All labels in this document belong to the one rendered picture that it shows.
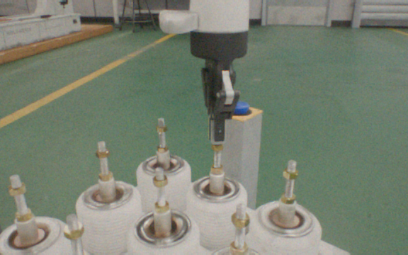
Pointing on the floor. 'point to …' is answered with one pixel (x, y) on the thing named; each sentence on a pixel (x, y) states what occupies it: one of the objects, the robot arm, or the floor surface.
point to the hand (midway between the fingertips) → (217, 129)
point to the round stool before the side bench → (137, 18)
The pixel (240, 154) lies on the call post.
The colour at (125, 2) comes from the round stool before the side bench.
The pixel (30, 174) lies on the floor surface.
